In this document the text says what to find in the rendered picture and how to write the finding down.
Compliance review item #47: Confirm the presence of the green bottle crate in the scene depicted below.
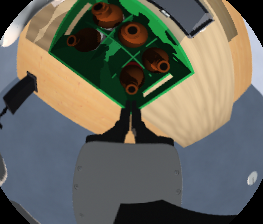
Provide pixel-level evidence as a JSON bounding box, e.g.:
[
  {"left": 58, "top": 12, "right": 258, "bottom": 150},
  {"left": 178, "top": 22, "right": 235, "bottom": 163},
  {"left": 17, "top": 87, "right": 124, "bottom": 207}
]
[{"left": 48, "top": 0, "right": 195, "bottom": 109}]

